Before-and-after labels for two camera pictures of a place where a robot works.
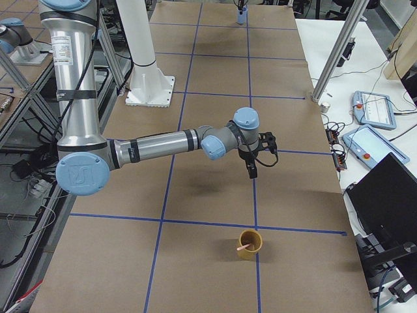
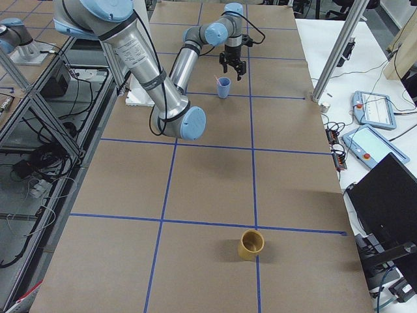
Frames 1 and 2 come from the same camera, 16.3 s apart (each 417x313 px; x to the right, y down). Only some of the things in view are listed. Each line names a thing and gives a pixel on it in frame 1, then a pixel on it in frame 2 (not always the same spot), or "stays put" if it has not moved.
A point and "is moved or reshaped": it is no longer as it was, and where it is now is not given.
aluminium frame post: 339,50 stays put
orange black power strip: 339,158 stays put
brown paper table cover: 197,235 stays put
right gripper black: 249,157 to 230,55
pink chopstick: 242,247 to 217,80
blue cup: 242,15 is moved or reshaped
